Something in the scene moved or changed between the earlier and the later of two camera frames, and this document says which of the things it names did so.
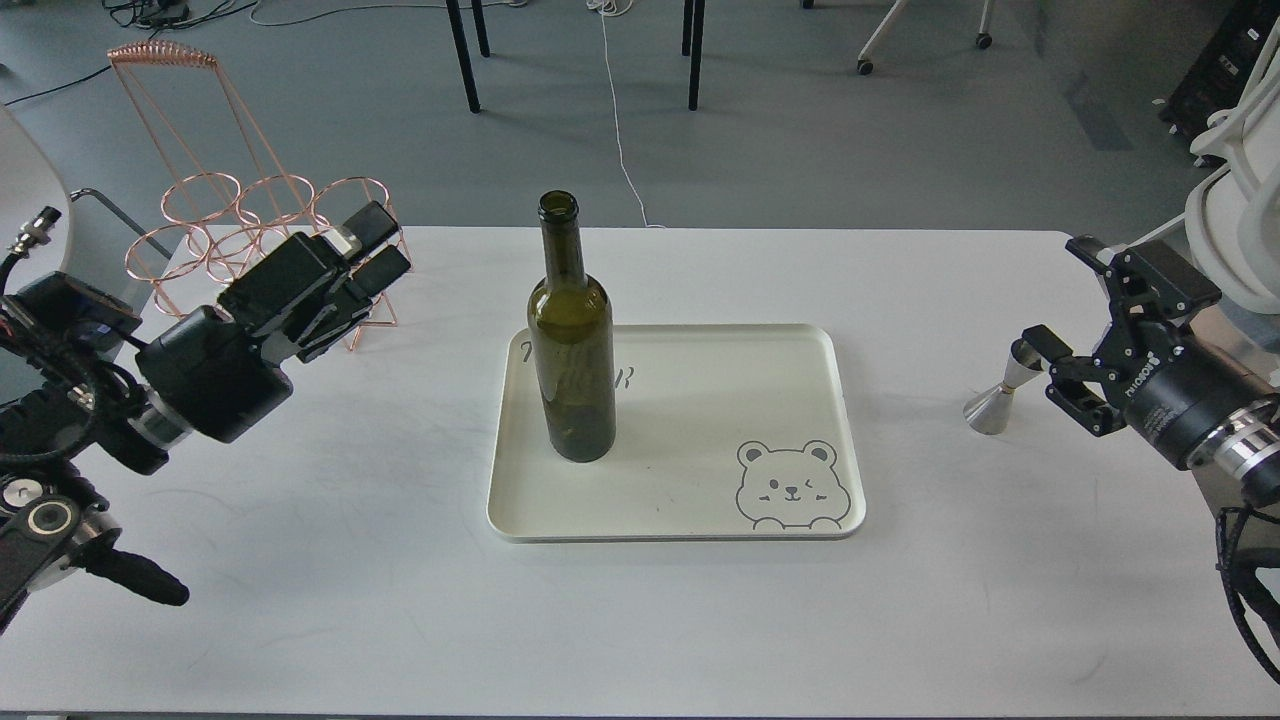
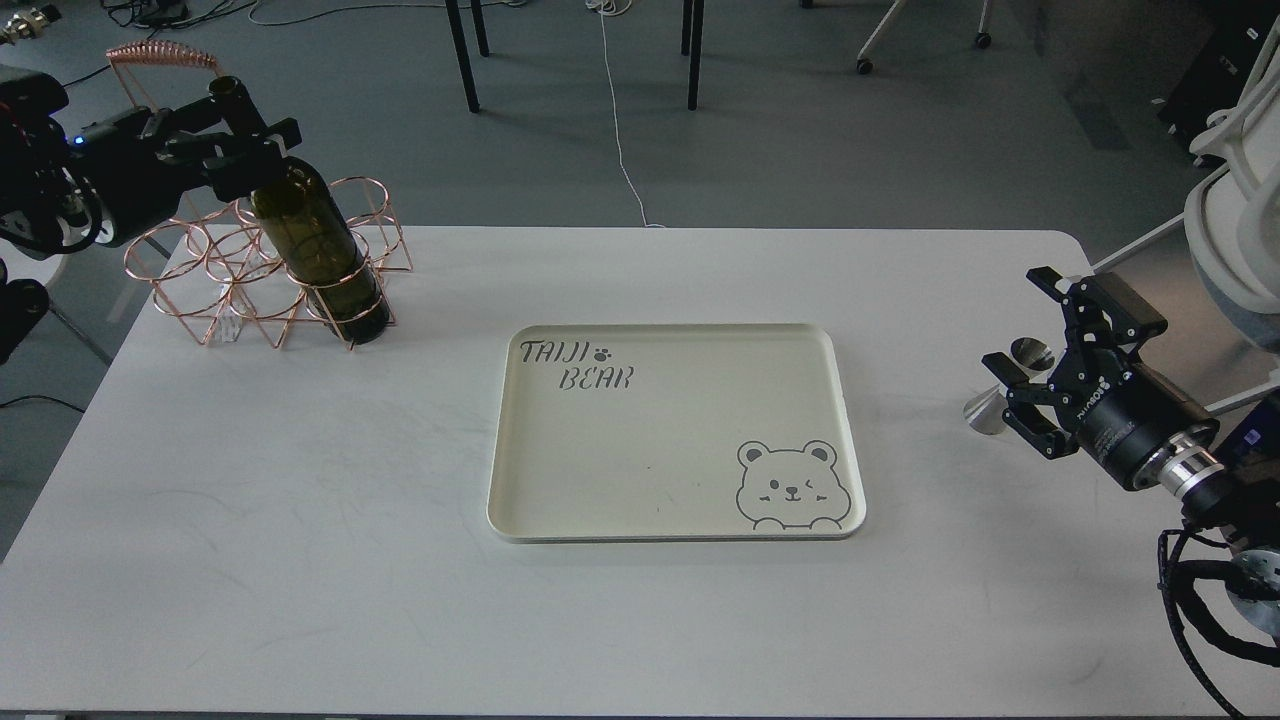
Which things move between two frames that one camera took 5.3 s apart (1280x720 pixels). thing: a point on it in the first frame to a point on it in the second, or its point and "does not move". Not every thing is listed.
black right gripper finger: (1142, 280) to (1100, 307)
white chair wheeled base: (865, 64) does not move
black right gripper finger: (1046, 342) to (1015, 381)
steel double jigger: (990, 412) does not move
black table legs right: (693, 20) does not move
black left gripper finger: (383, 270) to (234, 177)
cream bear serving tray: (721, 431) does not move
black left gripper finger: (371, 225) to (241, 114)
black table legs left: (462, 49) does not move
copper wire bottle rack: (226, 210) does not move
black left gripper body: (212, 374) to (139, 164)
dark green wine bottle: (571, 341) to (304, 213)
